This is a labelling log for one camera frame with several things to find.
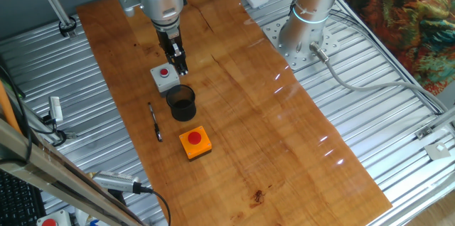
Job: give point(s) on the orange box with red button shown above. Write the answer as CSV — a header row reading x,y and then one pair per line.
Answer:
x,y
188,148

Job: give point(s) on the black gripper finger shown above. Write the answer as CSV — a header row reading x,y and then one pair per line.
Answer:
x,y
182,66
171,57

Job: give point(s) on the colourful patterned cloth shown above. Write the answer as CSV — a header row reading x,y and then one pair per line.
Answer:
x,y
409,23

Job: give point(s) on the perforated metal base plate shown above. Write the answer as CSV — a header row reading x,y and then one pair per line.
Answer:
x,y
295,60

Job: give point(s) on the orange pole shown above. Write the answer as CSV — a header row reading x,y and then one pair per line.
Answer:
x,y
7,108

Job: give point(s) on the black and clear pen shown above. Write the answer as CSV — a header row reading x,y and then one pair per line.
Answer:
x,y
155,123

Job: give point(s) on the wood grain table mat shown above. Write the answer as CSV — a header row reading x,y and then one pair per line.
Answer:
x,y
249,130

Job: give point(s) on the black metal clamp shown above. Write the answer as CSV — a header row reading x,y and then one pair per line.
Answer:
x,y
70,135

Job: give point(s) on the black keyboard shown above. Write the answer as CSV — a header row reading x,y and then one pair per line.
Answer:
x,y
17,204

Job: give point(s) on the aluminium profile bar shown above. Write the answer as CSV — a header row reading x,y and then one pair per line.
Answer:
x,y
444,117

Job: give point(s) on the aluminium frame beam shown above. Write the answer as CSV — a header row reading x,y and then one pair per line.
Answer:
x,y
53,172

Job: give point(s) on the small metal angle bracket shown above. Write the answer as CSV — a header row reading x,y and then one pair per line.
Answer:
x,y
423,133

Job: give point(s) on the black mesh pen holder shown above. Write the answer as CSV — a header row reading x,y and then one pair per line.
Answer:
x,y
183,112

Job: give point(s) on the metal plate with square hole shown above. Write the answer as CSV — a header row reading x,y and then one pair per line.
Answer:
x,y
432,153

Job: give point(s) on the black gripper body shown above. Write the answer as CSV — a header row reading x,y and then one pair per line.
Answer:
x,y
170,43

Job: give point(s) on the silver camera on frame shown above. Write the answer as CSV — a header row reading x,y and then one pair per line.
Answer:
x,y
113,181

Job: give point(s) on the grey box with red button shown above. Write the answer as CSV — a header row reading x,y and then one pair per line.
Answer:
x,y
60,219
167,84

